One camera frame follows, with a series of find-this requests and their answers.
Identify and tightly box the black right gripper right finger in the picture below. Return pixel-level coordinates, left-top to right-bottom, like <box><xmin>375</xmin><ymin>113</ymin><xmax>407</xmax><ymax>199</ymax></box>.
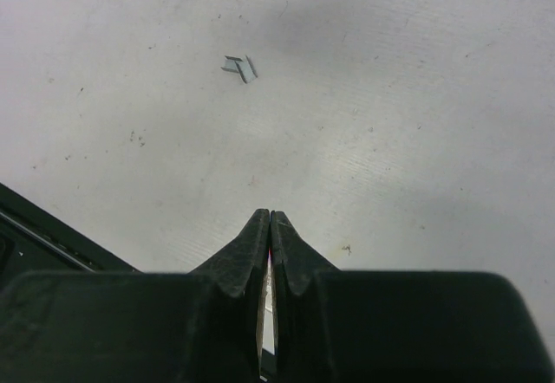
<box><xmin>271</xmin><ymin>211</ymin><xmax>554</xmax><ymax>382</ymax></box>

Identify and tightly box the small staple strip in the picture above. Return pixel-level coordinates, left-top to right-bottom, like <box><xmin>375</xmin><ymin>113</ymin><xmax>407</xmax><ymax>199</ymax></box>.
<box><xmin>221</xmin><ymin>55</ymin><xmax>243</xmax><ymax>74</ymax></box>

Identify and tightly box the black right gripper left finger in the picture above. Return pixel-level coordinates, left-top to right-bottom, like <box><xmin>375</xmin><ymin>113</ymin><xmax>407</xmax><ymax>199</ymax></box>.
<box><xmin>1</xmin><ymin>210</ymin><xmax>270</xmax><ymax>382</ymax></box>

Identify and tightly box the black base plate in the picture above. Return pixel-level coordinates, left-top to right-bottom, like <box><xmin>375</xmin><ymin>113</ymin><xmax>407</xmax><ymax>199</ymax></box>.
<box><xmin>1</xmin><ymin>185</ymin><xmax>135</xmax><ymax>288</ymax></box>

